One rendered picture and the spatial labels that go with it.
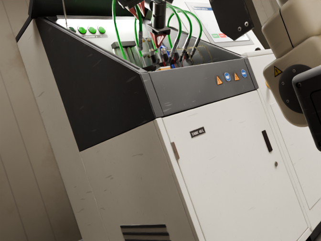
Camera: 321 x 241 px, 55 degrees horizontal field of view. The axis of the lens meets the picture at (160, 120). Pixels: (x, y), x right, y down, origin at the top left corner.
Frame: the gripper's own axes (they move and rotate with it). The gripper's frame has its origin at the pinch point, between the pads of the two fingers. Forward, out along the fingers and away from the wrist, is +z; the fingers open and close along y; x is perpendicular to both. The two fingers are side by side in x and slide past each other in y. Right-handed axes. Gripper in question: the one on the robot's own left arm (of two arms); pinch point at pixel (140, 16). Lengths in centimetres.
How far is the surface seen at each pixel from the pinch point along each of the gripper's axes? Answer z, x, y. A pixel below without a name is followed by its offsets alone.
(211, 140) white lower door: 32, 49, 4
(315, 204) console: 100, 66, -27
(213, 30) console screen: 49, -32, -42
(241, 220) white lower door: 53, 72, 11
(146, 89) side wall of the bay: 2.9, 39.5, 15.3
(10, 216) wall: 119, -60, 157
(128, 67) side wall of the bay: -1.6, 29.8, 16.3
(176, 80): 11.5, 33.5, 3.7
